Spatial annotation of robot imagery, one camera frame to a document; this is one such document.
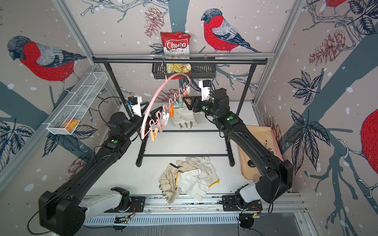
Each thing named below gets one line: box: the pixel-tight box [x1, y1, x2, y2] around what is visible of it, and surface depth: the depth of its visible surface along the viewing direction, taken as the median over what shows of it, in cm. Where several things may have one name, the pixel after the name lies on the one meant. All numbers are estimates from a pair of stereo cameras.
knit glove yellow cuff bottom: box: [185, 156, 221, 187], surface depth 85 cm
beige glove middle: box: [158, 163, 182, 205], surface depth 79 cm
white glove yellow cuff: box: [175, 169, 210, 202], surface depth 79 cm
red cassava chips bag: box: [160, 31, 192, 74], surface depth 84 cm
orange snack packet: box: [62, 118, 80, 132], surface depth 68 cm
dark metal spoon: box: [247, 159, 256, 168], surface depth 89 cm
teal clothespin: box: [174, 98, 183, 109], surface depth 71 cm
